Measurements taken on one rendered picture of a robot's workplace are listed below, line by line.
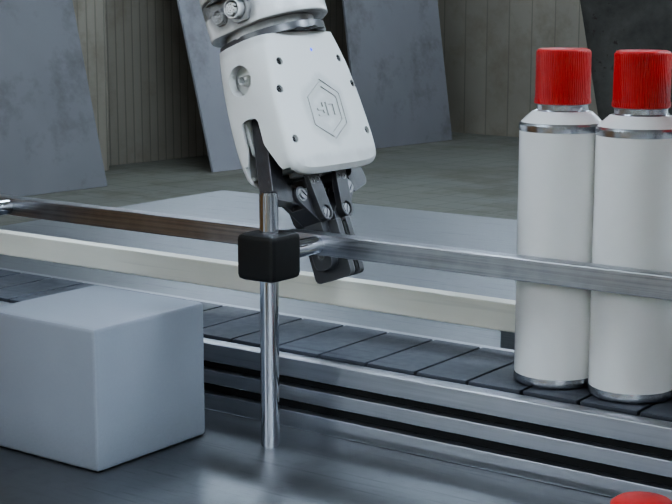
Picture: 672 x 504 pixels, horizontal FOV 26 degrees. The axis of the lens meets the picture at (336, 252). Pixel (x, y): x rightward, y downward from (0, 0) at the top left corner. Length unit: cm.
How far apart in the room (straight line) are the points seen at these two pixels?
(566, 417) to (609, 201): 13
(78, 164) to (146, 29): 165
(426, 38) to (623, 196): 1063
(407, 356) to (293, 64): 21
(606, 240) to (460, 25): 1134
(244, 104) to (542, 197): 22
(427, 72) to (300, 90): 1045
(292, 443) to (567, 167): 25
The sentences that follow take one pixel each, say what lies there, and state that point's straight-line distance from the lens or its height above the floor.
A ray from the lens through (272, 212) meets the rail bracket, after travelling 91.
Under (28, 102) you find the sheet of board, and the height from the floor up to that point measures 52.
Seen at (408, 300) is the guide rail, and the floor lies 91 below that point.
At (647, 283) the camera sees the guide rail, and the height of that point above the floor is 96.
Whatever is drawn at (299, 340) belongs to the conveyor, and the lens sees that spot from 101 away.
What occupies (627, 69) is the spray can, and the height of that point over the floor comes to 107.
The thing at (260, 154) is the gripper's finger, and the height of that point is 101.
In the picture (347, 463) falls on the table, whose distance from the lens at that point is 91.
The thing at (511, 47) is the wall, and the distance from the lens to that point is 1188.
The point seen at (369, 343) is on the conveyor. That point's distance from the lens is 101.
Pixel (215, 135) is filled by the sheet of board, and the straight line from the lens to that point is 951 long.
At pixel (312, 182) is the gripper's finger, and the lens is 98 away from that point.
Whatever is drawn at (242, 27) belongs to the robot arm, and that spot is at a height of 110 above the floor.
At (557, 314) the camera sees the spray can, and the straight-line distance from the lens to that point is 89.
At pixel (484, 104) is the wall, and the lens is 1206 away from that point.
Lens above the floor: 112
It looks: 10 degrees down
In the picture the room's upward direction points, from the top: straight up
